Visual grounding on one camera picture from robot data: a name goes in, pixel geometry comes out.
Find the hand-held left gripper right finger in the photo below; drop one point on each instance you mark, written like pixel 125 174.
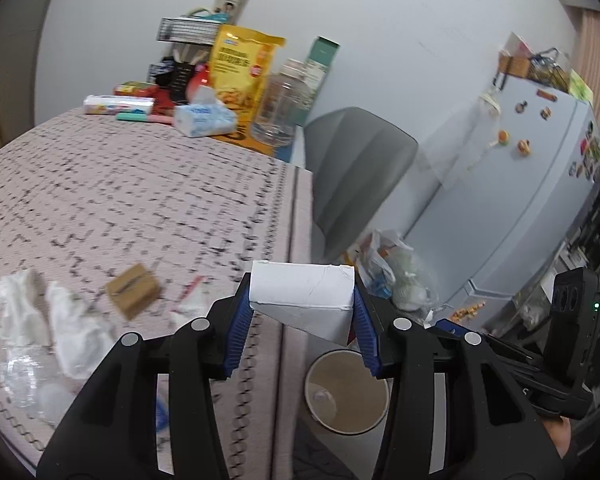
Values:
pixel 366 332

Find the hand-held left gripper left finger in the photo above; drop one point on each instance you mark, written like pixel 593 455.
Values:
pixel 236 332

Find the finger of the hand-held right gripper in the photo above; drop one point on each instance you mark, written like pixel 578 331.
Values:
pixel 485 342

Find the round white waste bin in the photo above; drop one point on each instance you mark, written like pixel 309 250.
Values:
pixel 345 400

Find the white cardboard box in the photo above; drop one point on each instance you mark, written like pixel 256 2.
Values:
pixel 300 290

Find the person's right hand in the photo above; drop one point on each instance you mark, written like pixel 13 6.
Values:
pixel 557 432

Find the row of orange fridge magnets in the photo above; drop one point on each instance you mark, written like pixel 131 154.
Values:
pixel 467 312

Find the clear wrapper with red stripe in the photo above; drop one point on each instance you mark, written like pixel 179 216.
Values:
pixel 192 302

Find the plastic bag of rubbish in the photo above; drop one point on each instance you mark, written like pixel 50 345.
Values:
pixel 400 270

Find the small brown cardboard box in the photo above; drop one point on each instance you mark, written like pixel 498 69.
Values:
pixel 132 290

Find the pale blue refrigerator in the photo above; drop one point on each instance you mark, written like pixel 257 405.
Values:
pixel 520 200

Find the crumpled white tissue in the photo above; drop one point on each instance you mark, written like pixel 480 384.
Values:
pixel 17 305
pixel 77 330

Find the grey chair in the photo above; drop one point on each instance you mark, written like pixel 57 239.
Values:
pixel 355 170

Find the patterned pink tablecloth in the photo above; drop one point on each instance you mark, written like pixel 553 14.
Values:
pixel 130 200

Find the fridge side stickers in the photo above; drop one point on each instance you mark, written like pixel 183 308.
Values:
pixel 587 152

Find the clear hanging plastic sheet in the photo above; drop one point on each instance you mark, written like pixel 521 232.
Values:
pixel 455 155

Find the crushed clear plastic bottle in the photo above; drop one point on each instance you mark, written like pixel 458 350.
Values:
pixel 27 385

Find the white blue tissue pack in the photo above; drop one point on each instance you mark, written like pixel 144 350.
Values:
pixel 205 117

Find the pink marker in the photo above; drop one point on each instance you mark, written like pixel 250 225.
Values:
pixel 161 120

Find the green marker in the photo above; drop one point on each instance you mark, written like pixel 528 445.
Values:
pixel 132 117

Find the white roll packet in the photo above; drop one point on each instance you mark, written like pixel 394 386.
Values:
pixel 117 105

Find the black box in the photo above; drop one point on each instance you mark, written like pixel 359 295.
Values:
pixel 172 77

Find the red packet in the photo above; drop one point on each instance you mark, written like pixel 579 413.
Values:
pixel 135 89

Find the pink curtain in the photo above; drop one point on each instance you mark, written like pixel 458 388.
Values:
pixel 597 60

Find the wicker basket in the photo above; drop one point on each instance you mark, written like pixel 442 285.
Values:
pixel 514 66

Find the yellow snack bag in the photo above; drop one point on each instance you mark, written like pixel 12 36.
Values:
pixel 242 65

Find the green carton box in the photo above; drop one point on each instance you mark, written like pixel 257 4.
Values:
pixel 322 62

